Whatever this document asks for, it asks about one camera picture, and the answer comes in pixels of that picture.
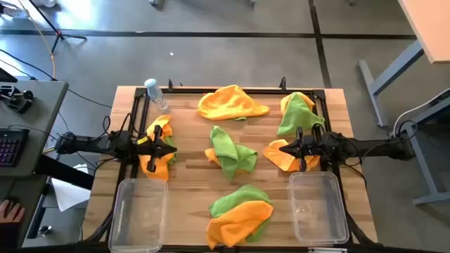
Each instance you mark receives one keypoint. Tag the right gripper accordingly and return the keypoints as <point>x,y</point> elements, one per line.
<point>309,147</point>

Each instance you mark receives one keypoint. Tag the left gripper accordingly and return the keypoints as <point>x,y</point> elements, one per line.
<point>151,147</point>

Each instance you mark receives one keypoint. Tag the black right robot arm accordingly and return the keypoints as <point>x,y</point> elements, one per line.
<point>369,147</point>

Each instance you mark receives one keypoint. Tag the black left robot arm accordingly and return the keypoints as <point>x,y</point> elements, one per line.
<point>84,144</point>

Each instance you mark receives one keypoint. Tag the person's forearm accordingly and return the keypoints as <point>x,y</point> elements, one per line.
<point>7,235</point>

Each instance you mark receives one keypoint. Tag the yellow tape tag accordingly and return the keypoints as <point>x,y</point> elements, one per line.
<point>142,140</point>

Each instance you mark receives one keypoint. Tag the pale blue air freshener bottle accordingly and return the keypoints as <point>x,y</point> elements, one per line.
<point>154,92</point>

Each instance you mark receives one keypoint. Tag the black clamp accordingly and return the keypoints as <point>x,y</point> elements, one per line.
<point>283,83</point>
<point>170,85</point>

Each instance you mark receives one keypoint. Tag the clear plastic bin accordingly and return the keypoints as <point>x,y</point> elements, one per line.
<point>140,218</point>
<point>246,90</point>
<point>316,211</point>

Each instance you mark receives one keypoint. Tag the small white paper sheet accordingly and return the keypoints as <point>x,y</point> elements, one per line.
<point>81,168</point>

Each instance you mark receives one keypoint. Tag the black desk crossbar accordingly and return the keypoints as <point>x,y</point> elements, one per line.
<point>63,172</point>

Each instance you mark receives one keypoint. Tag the white label strip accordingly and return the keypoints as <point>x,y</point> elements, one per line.
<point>327,250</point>

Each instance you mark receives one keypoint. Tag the grey desk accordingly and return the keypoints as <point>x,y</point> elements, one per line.
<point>24,189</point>
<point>42,105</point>

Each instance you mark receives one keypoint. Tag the metal caster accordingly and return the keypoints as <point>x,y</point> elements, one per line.
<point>45,231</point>

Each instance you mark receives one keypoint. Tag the black keyboard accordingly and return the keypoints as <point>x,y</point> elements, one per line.
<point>12,147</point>

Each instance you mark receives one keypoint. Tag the black gadget with knob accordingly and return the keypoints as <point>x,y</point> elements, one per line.
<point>19,102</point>

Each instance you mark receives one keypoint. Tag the black tripod stand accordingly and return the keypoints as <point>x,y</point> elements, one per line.
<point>59,35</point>

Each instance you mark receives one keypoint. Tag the person's hand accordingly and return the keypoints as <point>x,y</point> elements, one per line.
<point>10,212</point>

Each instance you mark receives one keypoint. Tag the black laptop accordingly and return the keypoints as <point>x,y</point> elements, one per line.
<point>7,76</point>

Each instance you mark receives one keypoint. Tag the wooden table top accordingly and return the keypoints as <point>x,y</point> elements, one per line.
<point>429,24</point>

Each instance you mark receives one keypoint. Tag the white power strip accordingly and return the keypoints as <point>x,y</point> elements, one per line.
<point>15,12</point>

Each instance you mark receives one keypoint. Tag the grey table leg frame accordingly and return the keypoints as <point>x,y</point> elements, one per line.
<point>372,88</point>

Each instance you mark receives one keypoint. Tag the grey desk frame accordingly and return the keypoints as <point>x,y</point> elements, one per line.
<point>422,158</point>

